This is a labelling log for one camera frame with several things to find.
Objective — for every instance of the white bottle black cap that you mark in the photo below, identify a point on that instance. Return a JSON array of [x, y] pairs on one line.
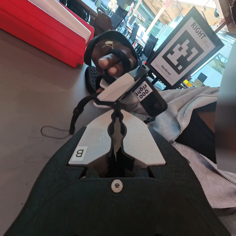
[[64, 16]]

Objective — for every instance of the framed tag sign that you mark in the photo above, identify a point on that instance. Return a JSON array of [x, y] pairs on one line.
[[184, 49]]

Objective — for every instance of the grey desk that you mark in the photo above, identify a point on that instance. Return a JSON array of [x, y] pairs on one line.
[[27, 110]]

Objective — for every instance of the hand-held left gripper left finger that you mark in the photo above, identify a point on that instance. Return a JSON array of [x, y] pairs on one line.
[[92, 145]]

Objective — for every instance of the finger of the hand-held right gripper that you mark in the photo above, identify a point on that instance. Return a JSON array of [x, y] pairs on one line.
[[116, 88], [105, 105]]

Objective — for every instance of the person's right hand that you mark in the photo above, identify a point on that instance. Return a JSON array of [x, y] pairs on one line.
[[104, 63]]

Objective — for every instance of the red bin with bottle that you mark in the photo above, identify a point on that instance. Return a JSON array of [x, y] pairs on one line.
[[36, 27]]

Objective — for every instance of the black shirt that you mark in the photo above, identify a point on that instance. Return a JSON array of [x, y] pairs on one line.
[[193, 132]]

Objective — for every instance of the brown backpack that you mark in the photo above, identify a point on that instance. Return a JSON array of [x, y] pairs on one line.
[[103, 20]]

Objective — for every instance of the black wheel-shaped object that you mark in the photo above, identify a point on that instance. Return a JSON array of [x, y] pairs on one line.
[[91, 81]]

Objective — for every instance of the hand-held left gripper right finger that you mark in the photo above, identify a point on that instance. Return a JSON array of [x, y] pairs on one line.
[[143, 145]]

